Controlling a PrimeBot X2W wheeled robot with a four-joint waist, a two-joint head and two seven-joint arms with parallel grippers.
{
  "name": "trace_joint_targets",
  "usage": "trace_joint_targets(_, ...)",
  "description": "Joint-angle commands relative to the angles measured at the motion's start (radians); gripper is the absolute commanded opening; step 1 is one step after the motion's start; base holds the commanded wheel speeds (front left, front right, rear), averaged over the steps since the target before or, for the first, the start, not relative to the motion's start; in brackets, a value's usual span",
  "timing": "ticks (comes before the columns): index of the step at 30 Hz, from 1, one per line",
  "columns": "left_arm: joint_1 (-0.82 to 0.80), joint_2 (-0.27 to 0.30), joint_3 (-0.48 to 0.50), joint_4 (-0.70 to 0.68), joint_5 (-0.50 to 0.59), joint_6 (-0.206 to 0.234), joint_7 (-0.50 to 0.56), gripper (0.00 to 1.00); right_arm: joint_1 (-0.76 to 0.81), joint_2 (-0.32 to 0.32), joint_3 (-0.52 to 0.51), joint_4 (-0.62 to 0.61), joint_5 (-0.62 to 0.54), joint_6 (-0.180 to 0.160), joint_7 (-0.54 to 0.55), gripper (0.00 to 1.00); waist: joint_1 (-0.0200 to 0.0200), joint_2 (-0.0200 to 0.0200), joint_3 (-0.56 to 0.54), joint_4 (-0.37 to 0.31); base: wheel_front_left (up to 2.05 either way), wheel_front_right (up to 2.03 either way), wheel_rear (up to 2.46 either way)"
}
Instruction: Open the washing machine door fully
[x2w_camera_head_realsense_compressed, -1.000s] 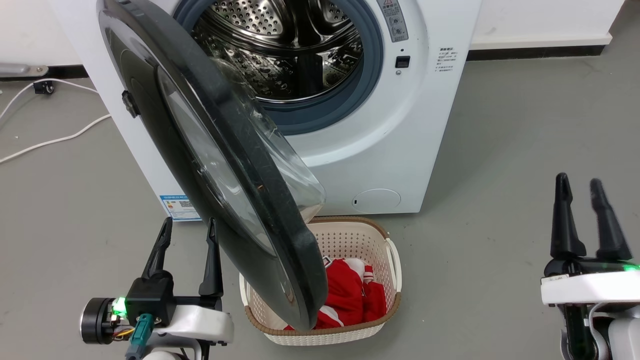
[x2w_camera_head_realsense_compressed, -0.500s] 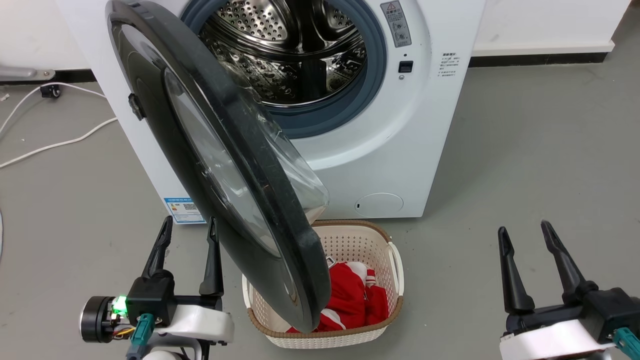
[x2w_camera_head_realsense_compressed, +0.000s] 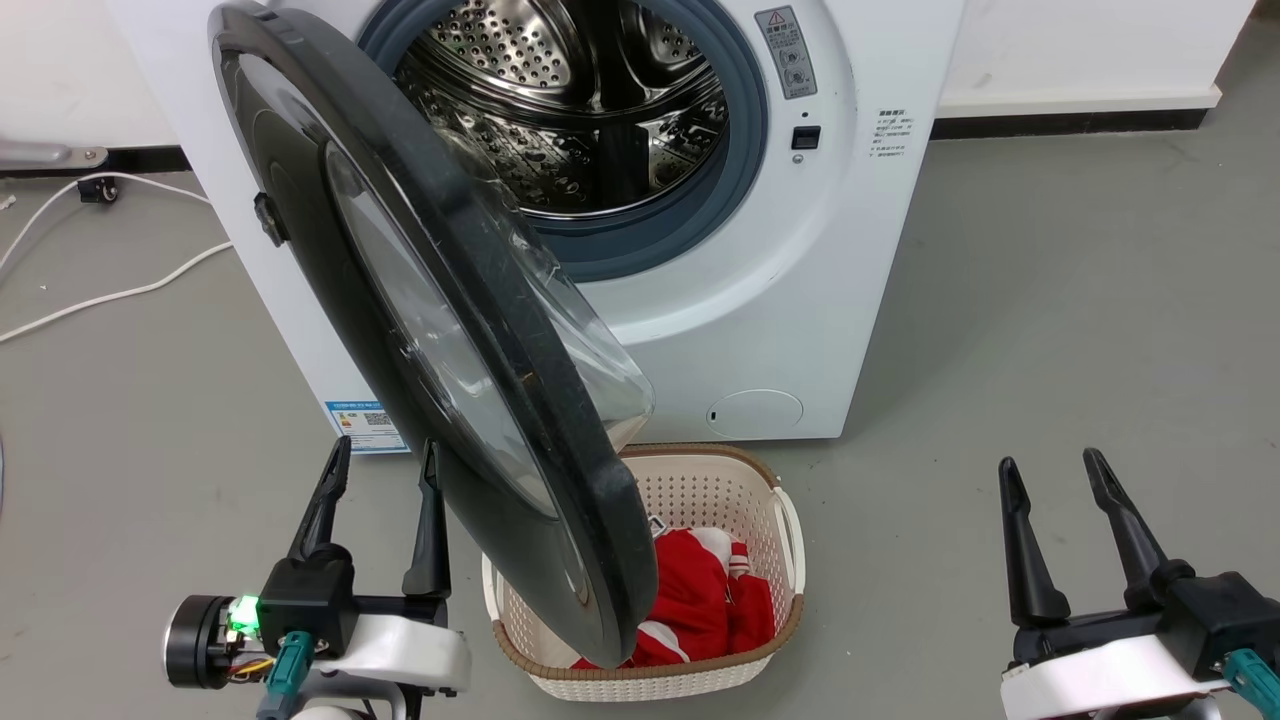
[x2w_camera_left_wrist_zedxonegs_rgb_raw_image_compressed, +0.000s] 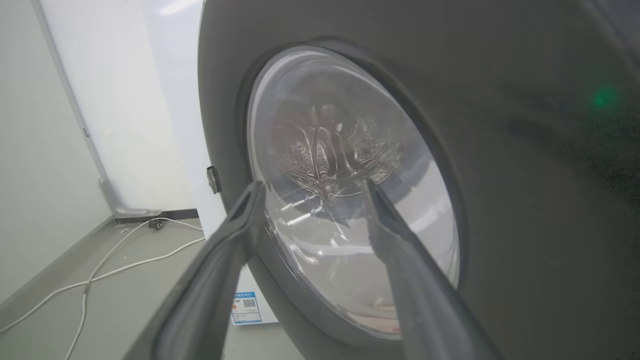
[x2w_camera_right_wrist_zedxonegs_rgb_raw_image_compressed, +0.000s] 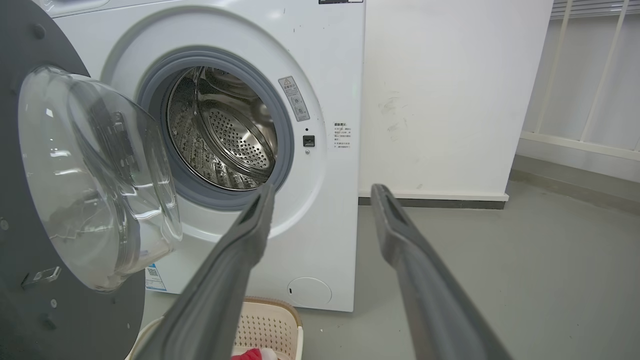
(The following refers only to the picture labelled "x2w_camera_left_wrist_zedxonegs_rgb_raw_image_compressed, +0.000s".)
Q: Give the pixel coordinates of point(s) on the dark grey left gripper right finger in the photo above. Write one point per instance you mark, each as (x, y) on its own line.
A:
(425, 300)

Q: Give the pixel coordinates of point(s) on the small black caster wheel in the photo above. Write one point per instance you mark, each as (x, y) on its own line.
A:
(156, 224)

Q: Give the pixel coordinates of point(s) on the white washing machine body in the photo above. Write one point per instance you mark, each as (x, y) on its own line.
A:
(175, 100)

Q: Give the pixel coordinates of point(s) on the white partition panel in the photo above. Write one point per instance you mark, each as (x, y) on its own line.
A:
(115, 100)

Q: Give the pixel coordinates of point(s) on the blue energy label sticker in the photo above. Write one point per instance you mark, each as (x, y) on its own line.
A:
(246, 307)

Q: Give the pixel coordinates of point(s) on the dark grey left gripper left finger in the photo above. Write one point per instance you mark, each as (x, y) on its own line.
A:
(210, 295)

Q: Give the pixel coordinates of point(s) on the grey round washing machine door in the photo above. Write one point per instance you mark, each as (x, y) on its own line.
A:
(500, 200)

